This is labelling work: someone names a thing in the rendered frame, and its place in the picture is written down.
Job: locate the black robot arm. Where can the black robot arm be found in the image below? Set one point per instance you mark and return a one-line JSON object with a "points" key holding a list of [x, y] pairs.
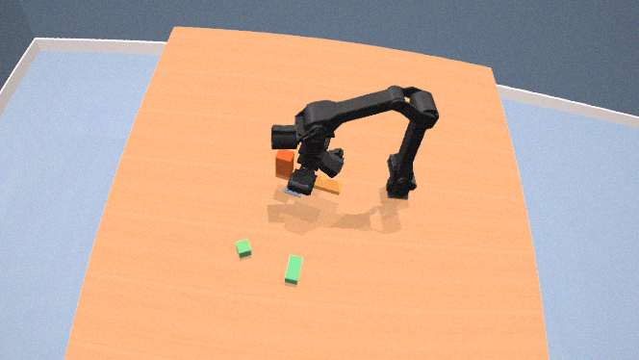
{"points": [[319, 120]]}

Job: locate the small green cube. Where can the small green cube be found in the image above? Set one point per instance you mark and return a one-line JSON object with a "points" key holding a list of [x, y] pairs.
{"points": [[243, 249]]}

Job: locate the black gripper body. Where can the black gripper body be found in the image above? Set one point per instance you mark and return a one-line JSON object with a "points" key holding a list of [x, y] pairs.
{"points": [[304, 181]]}

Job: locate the small green block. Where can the small green block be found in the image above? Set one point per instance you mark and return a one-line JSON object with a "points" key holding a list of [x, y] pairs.
{"points": [[293, 269]]}

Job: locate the orange rectangular bar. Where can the orange rectangular bar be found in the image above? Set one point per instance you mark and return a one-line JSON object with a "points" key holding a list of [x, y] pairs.
{"points": [[284, 166]]}

